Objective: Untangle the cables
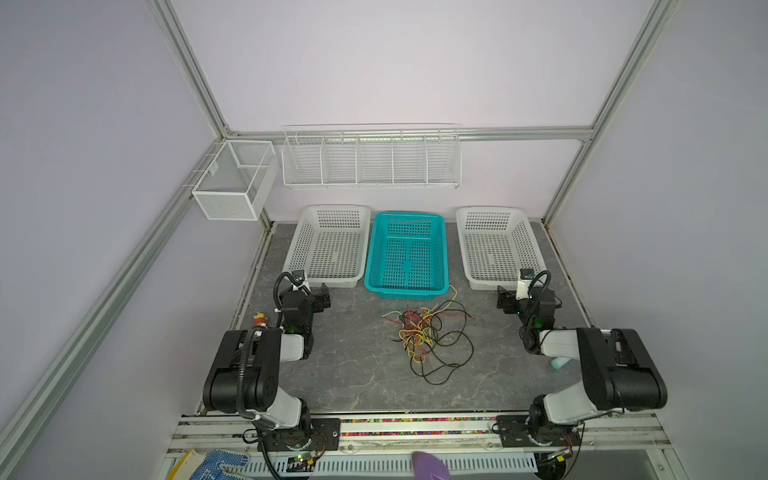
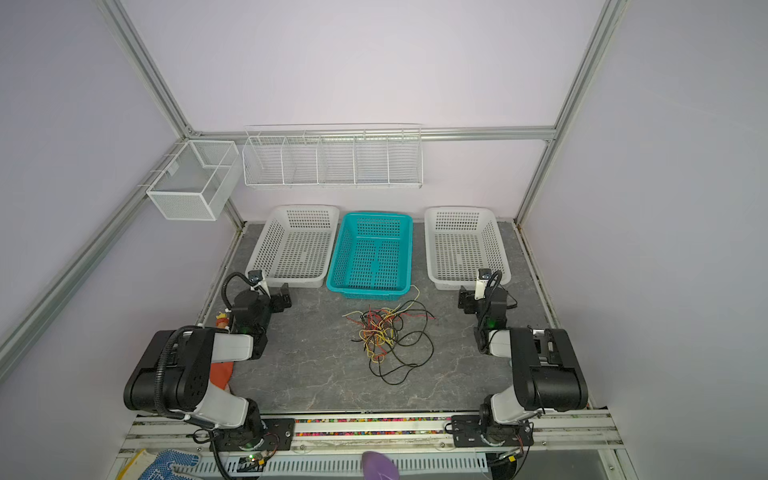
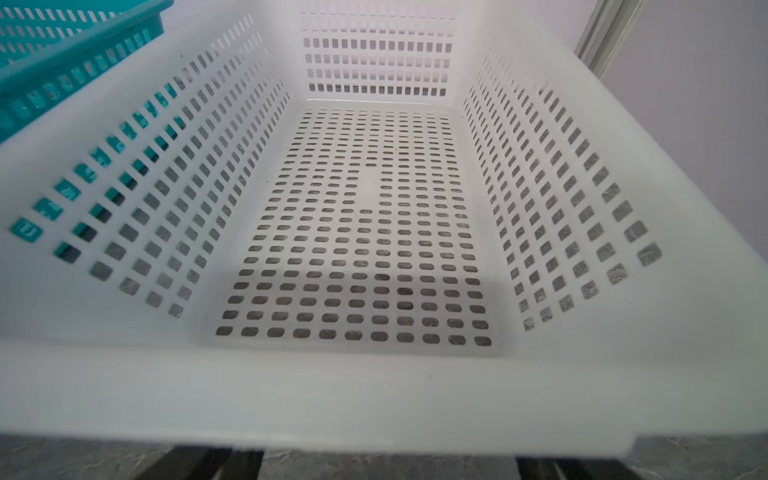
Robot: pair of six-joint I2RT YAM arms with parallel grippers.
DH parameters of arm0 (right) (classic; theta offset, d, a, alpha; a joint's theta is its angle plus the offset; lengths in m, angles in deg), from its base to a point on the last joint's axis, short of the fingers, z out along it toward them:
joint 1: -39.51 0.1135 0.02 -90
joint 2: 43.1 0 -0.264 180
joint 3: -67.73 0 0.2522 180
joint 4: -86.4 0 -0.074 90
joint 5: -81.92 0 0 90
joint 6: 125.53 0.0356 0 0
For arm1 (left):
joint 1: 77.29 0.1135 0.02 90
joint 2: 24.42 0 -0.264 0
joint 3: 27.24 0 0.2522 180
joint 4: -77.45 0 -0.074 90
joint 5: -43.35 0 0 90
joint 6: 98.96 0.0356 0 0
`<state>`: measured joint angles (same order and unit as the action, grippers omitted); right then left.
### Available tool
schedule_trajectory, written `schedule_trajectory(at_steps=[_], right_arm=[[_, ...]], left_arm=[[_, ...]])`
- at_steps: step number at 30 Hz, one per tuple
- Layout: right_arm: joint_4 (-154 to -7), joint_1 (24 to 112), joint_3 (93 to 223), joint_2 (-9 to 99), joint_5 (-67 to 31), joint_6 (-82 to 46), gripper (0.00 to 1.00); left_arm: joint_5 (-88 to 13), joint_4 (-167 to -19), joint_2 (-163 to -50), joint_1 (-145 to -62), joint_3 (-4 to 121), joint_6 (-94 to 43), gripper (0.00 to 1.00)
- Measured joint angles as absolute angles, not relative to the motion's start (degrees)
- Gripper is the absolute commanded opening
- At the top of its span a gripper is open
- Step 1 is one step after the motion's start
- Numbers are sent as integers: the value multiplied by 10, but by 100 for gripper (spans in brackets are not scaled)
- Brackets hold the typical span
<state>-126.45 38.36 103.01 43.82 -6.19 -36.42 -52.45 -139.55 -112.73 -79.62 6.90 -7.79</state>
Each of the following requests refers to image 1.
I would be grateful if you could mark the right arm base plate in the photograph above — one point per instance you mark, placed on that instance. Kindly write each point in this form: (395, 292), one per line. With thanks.
(516, 431)

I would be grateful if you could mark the white plastic basket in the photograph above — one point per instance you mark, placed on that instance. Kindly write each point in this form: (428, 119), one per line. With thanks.
(330, 245)
(496, 244)

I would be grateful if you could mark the teal plastic basket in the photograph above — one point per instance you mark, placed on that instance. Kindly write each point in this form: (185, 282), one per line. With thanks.
(408, 257)

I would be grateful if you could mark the left white plastic basket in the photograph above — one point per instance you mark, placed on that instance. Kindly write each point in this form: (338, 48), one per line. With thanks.
(330, 245)

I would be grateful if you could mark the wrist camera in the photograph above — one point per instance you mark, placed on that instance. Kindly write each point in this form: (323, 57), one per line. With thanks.
(526, 277)
(299, 281)

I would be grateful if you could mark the light blue plastic scraper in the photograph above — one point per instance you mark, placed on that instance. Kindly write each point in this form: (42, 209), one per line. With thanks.
(559, 362)

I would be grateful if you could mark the ice cream cone toy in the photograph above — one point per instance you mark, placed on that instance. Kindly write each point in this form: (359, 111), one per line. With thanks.
(259, 319)

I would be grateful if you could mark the white wire wall shelf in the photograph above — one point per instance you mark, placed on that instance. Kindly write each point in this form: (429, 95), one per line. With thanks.
(372, 156)

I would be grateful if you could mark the blue white work glove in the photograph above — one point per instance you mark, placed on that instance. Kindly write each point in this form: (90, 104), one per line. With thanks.
(220, 465)

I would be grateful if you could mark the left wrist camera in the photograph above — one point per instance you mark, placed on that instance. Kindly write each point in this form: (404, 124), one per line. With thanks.
(299, 281)

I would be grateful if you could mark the white mesh wall box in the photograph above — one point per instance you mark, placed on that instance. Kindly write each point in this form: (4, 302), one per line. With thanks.
(237, 181)

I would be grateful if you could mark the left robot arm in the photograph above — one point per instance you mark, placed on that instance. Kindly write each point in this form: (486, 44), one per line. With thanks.
(244, 376)

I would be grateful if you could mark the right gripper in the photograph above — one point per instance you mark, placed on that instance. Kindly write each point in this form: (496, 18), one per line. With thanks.
(507, 301)

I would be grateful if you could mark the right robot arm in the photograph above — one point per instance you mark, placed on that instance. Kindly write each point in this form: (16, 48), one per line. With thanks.
(618, 374)

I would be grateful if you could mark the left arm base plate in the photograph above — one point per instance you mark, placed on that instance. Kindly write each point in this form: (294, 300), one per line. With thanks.
(317, 434)

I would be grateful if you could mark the right white plastic basket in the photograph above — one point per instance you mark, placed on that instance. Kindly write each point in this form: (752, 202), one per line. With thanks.
(496, 244)

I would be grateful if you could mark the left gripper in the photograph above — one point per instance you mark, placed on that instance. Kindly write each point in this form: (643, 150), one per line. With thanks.
(321, 297)

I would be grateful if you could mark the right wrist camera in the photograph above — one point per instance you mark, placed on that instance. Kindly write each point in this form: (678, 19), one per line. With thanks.
(526, 277)

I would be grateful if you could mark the purple object at front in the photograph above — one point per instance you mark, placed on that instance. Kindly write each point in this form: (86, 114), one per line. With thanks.
(428, 467)

